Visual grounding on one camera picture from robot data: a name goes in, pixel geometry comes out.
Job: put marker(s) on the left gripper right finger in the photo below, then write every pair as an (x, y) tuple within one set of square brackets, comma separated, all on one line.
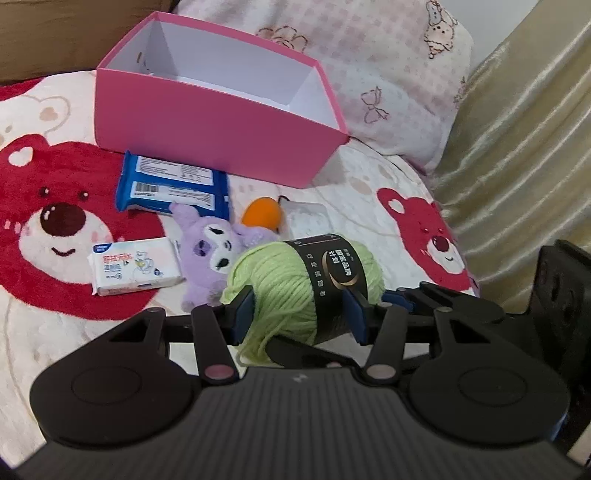
[(383, 328)]

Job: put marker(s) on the golden satin quilt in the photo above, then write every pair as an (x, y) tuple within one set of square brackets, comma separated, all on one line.
[(515, 175)]

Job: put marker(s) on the white tissue pack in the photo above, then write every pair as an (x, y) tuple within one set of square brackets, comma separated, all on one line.
[(132, 266)]

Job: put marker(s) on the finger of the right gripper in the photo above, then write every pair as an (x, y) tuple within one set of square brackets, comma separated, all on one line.
[(427, 297)]

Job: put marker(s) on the pink cardboard box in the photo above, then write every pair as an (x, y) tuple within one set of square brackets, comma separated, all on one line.
[(190, 91)]

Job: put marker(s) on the brown pillow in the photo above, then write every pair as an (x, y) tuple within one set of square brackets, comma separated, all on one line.
[(40, 38)]

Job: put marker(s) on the green yarn ball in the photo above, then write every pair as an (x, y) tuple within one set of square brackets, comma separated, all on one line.
[(297, 287)]

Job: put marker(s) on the orange makeup sponge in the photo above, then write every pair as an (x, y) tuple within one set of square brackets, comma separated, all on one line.
[(263, 212)]

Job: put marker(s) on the red bear blanket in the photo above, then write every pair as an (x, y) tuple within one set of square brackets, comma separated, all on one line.
[(58, 200)]

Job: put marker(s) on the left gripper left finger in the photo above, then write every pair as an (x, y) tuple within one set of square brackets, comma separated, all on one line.
[(216, 328)]

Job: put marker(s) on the purple plush toy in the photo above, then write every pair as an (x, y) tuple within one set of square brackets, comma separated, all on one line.
[(208, 248)]

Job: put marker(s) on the pink checkered pillow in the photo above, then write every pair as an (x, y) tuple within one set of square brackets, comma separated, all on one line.
[(398, 68)]

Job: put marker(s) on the clear floss pick box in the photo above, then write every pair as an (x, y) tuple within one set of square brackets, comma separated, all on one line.
[(303, 220)]

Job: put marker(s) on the blue wet wipes pack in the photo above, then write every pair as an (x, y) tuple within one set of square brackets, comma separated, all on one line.
[(153, 185)]

